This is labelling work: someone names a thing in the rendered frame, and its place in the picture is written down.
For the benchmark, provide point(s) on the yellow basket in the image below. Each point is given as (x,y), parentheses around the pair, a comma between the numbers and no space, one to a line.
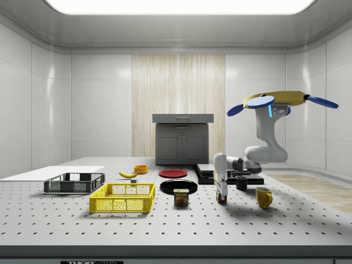
(121,204)

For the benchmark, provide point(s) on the white board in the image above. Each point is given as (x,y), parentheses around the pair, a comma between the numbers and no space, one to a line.
(49,171)

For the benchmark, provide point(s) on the banana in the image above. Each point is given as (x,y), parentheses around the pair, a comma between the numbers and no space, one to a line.
(127,175)

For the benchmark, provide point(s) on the flat-sided can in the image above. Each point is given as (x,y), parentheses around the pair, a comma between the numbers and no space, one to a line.
(181,197)

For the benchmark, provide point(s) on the black plate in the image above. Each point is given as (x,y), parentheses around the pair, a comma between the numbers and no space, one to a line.
(167,187)

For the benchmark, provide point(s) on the yellow bowl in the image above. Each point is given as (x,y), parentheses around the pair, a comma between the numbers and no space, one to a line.
(141,170)

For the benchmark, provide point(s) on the black mug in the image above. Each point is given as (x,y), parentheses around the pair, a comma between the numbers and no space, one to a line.
(241,183)

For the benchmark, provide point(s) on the white cabinet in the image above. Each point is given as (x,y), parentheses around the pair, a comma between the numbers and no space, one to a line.
(181,143)

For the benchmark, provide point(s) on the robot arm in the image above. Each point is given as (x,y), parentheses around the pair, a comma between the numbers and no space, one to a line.
(265,129)

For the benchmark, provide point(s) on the red plate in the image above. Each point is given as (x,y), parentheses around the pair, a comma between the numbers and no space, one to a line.
(173,173)

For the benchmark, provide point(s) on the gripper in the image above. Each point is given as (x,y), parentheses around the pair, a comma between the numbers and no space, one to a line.
(221,185)

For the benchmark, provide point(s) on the dark grey basket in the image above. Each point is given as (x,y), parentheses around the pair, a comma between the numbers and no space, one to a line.
(55,187)

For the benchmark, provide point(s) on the yellow mug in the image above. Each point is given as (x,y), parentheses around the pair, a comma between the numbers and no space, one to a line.
(262,198)

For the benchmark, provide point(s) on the drone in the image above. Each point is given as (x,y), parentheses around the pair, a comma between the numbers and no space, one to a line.
(287,97)

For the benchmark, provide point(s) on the puzzle cube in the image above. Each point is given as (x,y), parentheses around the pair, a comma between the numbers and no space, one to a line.
(221,198)

